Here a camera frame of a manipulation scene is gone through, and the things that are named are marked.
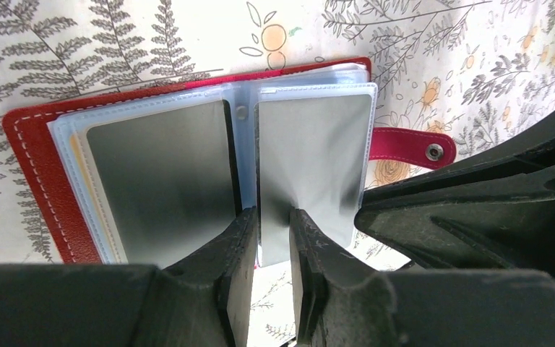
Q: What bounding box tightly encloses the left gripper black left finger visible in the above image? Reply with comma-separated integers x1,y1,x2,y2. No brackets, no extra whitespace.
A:
0,208,258,346

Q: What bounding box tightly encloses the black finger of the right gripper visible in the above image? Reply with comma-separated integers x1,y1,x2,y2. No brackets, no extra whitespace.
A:
355,111,555,278

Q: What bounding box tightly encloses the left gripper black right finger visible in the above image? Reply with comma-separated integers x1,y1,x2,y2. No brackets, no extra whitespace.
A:
289,209,555,346

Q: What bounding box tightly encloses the black credit card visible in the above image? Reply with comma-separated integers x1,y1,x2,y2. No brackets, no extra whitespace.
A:
257,84,375,266
86,99,242,267

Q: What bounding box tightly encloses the red leather card holder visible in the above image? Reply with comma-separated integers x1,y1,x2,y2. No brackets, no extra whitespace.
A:
2,57,457,263

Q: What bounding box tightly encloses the floral patterned table mat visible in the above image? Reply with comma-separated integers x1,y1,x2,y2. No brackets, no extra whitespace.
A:
0,0,555,347

